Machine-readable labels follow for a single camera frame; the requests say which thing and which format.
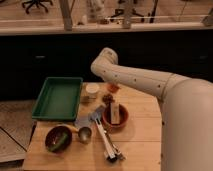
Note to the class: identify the green cucumber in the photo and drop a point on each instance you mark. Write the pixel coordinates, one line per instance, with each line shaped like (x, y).
(58, 144)

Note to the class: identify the dark brown bowl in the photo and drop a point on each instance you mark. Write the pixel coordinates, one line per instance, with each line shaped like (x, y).
(54, 134)

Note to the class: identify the green plastic tray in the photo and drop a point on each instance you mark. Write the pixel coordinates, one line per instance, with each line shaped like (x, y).
(58, 99)

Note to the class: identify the brown pinecone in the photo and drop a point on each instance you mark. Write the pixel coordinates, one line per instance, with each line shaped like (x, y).
(107, 98)

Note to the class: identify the metal tongs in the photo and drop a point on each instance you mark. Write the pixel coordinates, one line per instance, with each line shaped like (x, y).
(118, 153)

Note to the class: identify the white paper cup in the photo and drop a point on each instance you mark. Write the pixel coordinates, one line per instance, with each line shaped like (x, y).
(92, 90)

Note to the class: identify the black office chair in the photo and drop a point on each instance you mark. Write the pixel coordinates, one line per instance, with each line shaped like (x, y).
(38, 3)

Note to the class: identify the red orange apple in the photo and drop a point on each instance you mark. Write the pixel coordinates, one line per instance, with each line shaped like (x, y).
(112, 88)

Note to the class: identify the black chair base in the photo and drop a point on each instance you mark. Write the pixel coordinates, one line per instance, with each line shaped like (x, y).
(125, 12)

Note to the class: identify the small metal cup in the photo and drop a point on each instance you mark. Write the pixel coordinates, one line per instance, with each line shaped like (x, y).
(85, 134)

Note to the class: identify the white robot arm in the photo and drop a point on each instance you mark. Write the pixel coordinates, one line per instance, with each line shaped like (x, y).
(186, 106)

